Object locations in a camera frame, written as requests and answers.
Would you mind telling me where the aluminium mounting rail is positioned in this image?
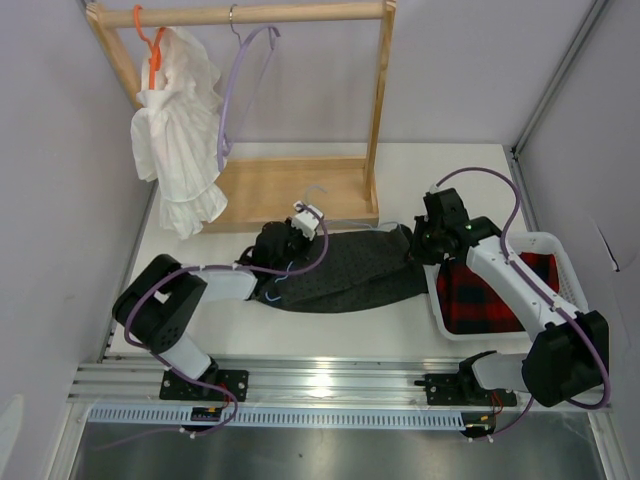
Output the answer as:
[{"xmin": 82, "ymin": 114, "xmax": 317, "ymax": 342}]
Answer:
[{"xmin": 67, "ymin": 355, "xmax": 458, "ymax": 409}]

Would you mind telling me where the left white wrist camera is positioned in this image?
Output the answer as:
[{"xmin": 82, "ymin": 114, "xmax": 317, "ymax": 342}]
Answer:
[{"xmin": 290, "ymin": 201, "xmax": 326, "ymax": 241}]

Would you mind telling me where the white ruffled garment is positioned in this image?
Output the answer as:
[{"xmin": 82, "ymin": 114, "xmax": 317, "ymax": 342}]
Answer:
[{"xmin": 130, "ymin": 27, "xmax": 228, "ymax": 240}]

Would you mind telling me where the white plastic basket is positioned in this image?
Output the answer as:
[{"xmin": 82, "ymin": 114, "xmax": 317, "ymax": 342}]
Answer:
[{"xmin": 424, "ymin": 232, "xmax": 589, "ymax": 342}]

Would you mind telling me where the purple plastic hanger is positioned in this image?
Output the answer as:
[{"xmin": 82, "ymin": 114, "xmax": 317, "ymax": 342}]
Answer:
[{"xmin": 216, "ymin": 4, "xmax": 281, "ymax": 173}]

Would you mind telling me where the light blue wire hanger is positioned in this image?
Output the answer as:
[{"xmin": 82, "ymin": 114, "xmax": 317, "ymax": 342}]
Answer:
[{"xmin": 264, "ymin": 184, "xmax": 401, "ymax": 304}]

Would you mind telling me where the white slotted cable duct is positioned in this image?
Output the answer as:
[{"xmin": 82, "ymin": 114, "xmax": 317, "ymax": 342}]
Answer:
[{"xmin": 88, "ymin": 404, "xmax": 465, "ymax": 431}]

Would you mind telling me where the wooden clothes rack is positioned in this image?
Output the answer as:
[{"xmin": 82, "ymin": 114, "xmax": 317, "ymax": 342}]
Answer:
[{"xmin": 85, "ymin": 1, "xmax": 396, "ymax": 233}]

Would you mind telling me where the grey dotted skirt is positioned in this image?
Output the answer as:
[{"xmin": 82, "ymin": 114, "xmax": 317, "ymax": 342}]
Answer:
[{"xmin": 251, "ymin": 224, "xmax": 428, "ymax": 314}]

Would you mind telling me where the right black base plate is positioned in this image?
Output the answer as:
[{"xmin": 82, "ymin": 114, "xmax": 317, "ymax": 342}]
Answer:
[{"xmin": 413, "ymin": 373, "xmax": 517, "ymax": 407}]

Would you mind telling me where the red black plaid garment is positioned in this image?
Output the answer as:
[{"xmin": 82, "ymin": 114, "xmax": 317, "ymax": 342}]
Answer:
[{"xmin": 435, "ymin": 252, "xmax": 560, "ymax": 337}]

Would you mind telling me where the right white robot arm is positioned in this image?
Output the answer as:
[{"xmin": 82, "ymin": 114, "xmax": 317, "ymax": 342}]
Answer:
[{"xmin": 409, "ymin": 188, "xmax": 612, "ymax": 410}]

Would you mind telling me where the orange plastic hanger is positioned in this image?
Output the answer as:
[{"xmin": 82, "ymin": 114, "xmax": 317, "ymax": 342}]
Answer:
[{"xmin": 132, "ymin": 4, "xmax": 167, "ymax": 90}]

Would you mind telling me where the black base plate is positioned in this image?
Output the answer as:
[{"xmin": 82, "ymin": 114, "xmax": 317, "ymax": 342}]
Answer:
[
  {"xmin": 159, "ymin": 369, "xmax": 250, "ymax": 402},
  {"xmin": 413, "ymin": 373, "xmax": 517, "ymax": 407}
]

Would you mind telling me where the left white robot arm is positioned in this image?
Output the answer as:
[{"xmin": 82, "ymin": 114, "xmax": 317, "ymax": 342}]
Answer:
[{"xmin": 112, "ymin": 205, "xmax": 329, "ymax": 400}]

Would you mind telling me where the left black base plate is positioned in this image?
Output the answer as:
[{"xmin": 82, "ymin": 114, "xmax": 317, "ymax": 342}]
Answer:
[{"xmin": 159, "ymin": 369, "xmax": 250, "ymax": 402}]

